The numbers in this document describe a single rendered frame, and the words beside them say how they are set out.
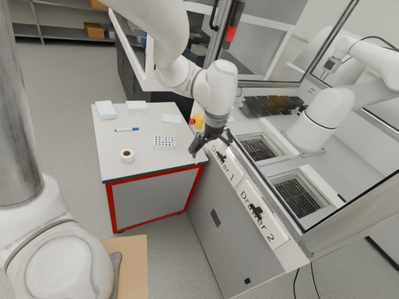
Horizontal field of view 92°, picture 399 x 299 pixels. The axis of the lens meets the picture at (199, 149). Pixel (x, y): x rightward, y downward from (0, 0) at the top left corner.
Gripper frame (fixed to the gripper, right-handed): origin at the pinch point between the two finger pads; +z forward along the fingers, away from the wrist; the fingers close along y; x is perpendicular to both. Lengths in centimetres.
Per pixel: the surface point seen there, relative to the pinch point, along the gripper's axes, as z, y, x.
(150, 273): 93, -41, -15
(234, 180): 14.7, 12.1, -8.1
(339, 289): 118, 95, -78
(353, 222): -16, 20, -47
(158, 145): 15.1, -17.1, 28.3
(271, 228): 12.1, 13.3, -34.6
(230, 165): 10.7, 12.6, -1.2
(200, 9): -35, 29, 84
